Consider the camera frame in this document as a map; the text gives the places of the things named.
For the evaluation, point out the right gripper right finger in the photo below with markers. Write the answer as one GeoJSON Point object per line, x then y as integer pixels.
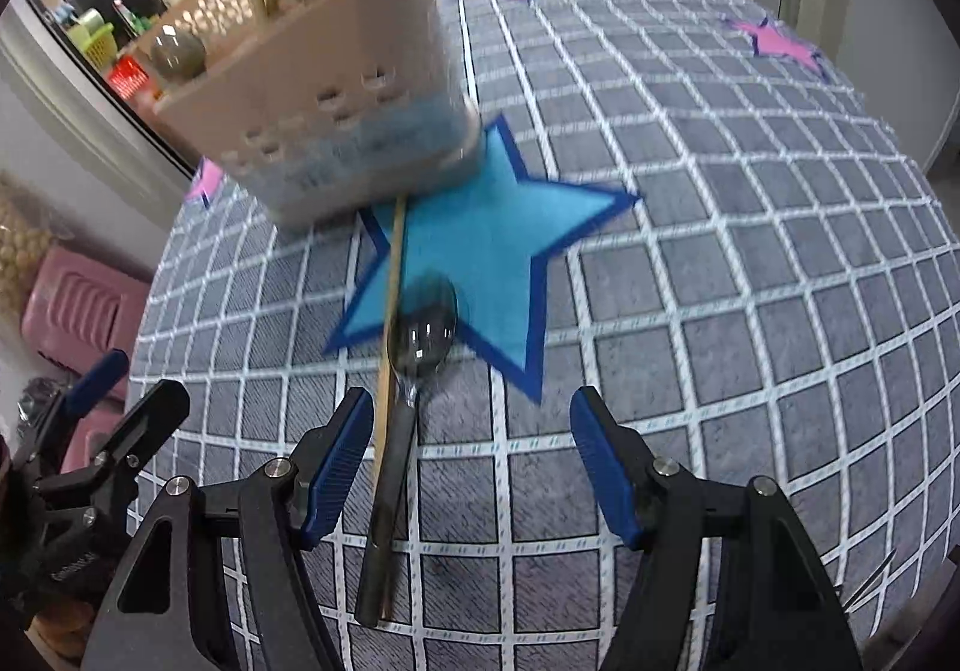
{"type": "Point", "coordinates": [776, 607]}

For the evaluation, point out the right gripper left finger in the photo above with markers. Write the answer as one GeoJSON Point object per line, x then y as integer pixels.
{"type": "Point", "coordinates": [167, 607]}

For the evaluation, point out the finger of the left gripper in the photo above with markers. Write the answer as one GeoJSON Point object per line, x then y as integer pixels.
{"type": "Point", "coordinates": [51, 410]}
{"type": "Point", "coordinates": [109, 484]}

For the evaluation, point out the dark translucent spoon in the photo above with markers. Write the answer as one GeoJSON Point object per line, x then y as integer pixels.
{"type": "Point", "coordinates": [421, 335]}
{"type": "Point", "coordinates": [177, 54]}

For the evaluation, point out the pink plastic stool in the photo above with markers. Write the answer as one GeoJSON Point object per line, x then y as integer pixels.
{"type": "Point", "coordinates": [79, 309]}

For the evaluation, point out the bag of peanuts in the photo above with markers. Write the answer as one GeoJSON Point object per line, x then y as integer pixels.
{"type": "Point", "coordinates": [26, 236]}

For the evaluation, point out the red plastic basket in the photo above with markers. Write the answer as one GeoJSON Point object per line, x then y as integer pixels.
{"type": "Point", "coordinates": [129, 80]}

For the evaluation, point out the grey checked tablecloth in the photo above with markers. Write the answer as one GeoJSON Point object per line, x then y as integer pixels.
{"type": "Point", "coordinates": [690, 210]}

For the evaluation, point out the beige plastic utensil holder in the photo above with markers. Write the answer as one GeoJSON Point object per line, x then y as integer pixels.
{"type": "Point", "coordinates": [335, 105]}

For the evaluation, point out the beige flower-pattern storage cart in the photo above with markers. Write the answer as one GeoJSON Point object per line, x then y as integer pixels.
{"type": "Point", "coordinates": [220, 24]}

